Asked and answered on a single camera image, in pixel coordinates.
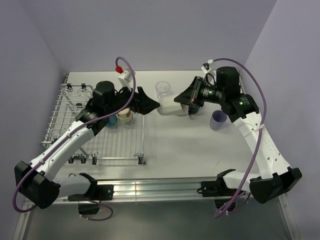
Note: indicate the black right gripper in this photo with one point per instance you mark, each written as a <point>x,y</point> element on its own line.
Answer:
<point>191,96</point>

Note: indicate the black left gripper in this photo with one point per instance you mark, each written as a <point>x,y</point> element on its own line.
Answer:
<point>141,103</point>

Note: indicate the cream tumbler with brown band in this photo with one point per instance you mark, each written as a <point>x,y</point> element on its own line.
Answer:
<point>125,116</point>

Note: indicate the white ceramic mug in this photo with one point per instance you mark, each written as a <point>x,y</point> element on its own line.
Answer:
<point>168,107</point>

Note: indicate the blue floral mug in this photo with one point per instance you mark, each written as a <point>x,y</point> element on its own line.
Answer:
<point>113,120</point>

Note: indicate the dark green mug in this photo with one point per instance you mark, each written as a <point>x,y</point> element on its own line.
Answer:
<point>192,110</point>

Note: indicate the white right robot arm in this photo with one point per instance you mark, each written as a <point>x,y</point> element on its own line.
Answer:
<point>276,176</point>

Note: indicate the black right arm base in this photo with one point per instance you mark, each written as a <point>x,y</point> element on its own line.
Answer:
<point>212,188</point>

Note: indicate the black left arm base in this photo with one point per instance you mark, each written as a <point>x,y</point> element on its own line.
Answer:
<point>92,202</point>

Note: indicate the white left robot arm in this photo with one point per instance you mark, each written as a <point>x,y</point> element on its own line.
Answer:
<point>37,179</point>

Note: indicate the clear glass tumbler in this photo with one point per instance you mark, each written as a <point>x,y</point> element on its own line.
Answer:
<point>162,89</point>

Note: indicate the lavender plastic cup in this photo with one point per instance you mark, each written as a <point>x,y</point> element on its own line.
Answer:
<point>217,120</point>

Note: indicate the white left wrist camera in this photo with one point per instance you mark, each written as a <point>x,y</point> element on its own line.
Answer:
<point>125,77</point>

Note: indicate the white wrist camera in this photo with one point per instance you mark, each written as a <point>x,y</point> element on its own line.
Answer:
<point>125,77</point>
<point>208,67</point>

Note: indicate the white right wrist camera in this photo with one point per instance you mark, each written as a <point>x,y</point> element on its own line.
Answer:
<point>208,67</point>

